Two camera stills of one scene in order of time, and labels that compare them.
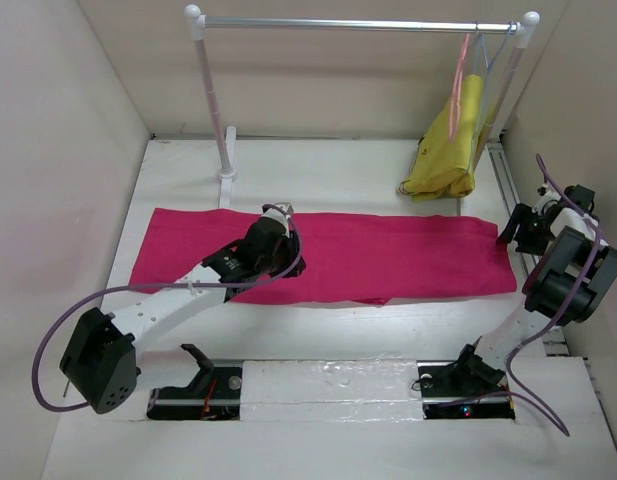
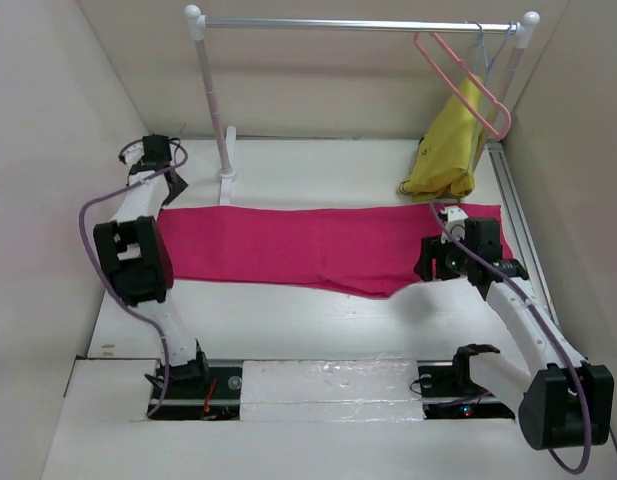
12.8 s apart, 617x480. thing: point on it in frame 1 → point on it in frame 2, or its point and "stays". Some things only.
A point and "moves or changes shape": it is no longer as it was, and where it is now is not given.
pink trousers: (367, 258) moves or changes shape
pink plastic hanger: (454, 104) → (458, 61)
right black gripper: (522, 215) → (433, 248)
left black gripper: (288, 244) → (176, 192)
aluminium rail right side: (508, 191) stays
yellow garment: (446, 153) stays
